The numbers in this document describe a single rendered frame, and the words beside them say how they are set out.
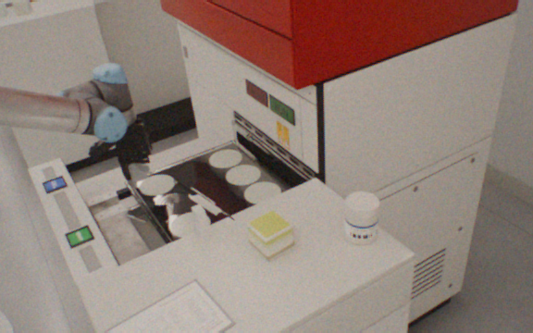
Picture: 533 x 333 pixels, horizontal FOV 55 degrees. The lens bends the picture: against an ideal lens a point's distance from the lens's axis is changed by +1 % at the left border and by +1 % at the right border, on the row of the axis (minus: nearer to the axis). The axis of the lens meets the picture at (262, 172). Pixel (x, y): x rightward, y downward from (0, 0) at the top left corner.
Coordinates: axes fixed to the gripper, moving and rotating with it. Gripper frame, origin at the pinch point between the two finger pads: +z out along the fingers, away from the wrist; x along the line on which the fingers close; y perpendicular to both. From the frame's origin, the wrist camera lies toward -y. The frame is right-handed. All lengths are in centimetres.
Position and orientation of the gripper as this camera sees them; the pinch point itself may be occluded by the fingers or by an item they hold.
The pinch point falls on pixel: (132, 184)
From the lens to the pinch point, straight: 148.9
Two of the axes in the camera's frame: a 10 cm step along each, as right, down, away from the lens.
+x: -0.8, -5.7, 8.2
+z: 0.8, 8.2, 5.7
